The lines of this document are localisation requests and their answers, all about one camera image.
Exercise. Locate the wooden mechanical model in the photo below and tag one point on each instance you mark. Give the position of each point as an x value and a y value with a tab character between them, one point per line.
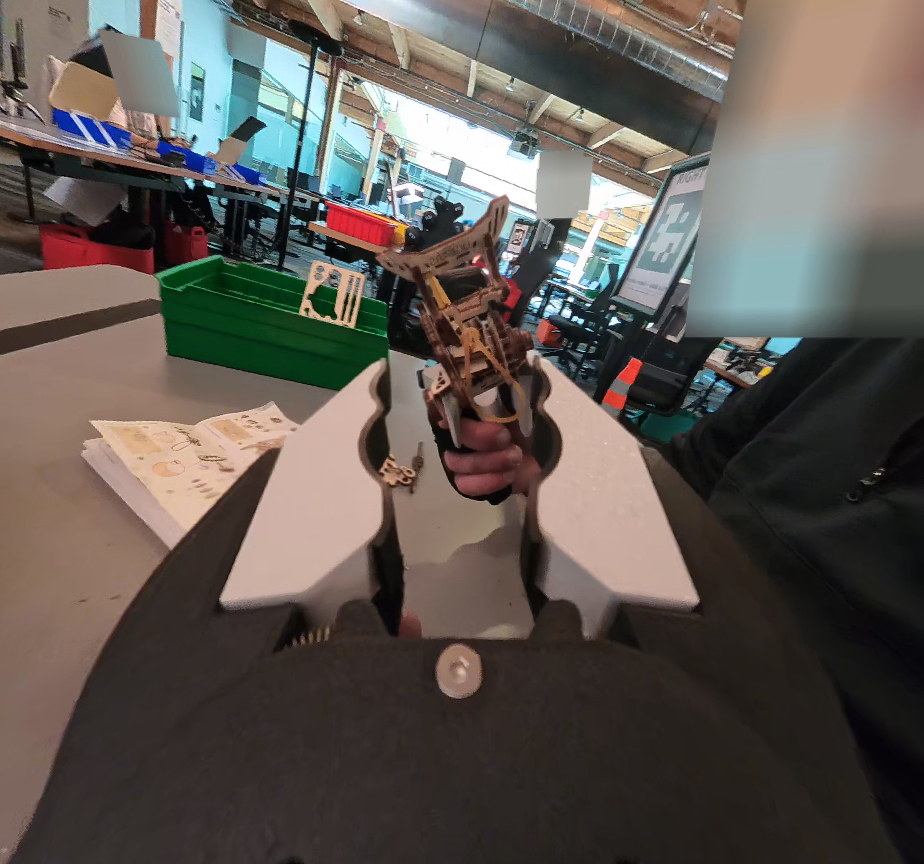
462	315

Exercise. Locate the long wooden desk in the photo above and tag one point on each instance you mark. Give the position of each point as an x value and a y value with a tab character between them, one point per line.
108	156

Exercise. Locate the person's right hand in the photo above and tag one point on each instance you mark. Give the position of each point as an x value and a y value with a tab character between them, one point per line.
483	456

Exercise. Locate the red plastic bin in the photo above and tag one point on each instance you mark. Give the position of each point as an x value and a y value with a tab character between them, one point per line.
361	225

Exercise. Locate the red plastic container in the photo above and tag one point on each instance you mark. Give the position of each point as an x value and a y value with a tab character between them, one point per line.
186	243

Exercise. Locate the white paper notice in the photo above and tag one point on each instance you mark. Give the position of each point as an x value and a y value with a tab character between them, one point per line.
170	19

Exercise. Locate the small wooden key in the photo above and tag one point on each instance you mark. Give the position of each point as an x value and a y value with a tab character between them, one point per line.
397	474

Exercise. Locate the black floor lamp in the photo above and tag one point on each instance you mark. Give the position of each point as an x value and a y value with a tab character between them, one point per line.
303	142

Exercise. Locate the orange traffic cone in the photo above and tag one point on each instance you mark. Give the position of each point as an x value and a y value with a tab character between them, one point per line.
622	387

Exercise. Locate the cream rounded board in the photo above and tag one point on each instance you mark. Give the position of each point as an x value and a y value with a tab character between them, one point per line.
79	88

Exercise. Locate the black dumbbell rack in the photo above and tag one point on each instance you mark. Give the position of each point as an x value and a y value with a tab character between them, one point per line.
437	225

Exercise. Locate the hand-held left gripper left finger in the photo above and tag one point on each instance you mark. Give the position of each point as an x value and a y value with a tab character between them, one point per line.
310	517

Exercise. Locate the wooden cutout sheet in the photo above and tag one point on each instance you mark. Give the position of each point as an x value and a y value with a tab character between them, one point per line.
317	273

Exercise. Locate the framed marker board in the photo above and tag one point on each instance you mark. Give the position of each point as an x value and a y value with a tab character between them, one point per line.
664	228

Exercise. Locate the red fabric tote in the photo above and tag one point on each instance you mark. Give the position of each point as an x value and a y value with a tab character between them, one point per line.
94	250

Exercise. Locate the open instruction booklet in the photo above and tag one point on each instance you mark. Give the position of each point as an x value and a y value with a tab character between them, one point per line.
180	474

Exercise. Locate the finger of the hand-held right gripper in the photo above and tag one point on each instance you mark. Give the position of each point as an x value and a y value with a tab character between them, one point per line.
450	413
527	405

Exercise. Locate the blue plastic bin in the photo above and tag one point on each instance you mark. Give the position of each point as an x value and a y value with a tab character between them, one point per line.
184	156
90	129

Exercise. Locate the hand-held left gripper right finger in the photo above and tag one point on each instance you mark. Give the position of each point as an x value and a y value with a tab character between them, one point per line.
613	517

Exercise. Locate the wooden support pillar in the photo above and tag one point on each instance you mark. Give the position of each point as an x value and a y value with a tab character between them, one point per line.
159	26

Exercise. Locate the green plastic bin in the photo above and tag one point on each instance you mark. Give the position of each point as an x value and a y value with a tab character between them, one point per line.
252	344

